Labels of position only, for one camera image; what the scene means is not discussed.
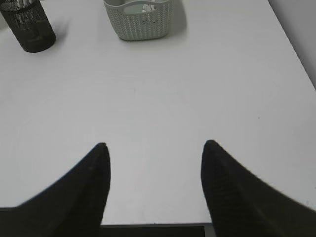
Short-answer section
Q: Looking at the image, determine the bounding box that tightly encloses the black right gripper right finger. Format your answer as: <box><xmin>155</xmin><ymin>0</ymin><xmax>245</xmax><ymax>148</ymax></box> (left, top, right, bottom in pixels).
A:
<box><xmin>201</xmin><ymin>140</ymin><xmax>316</xmax><ymax>237</ymax></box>

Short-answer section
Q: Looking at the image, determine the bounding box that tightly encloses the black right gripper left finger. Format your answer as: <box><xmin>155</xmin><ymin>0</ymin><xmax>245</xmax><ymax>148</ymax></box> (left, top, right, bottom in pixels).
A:
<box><xmin>0</xmin><ymin>143</ymin><xmax>111</xmax><ymax>237</ymax></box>

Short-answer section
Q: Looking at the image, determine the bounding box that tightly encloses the cream white pen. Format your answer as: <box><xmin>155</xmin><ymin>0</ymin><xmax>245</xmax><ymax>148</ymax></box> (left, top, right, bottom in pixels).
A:
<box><xmin>17</xmin><ymin>0</ymin><xmax>36</xmax><ymax>9</ymax></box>

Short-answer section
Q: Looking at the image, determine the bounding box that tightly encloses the light green plastic basket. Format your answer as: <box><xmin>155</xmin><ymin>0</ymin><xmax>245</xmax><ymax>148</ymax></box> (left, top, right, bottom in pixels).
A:
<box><xmin>104</xmin><ymin>0</ymin><xmax>187</xmax><ymax>41</ymax></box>

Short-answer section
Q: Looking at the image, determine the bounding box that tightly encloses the white waste paper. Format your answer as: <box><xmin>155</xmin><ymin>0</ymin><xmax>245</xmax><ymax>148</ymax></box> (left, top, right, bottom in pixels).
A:
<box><xmin>142</xmin><ymin>4</ymin><xmax>157</xmax><ymax>12</ymax></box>

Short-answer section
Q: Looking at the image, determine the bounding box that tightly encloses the black mesh pen holder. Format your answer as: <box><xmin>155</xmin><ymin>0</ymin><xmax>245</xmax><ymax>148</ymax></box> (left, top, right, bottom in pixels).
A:
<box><xmin>0</xmin><ymin>0</ymin><xmax>56</xmax><ymax>53</ymax></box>

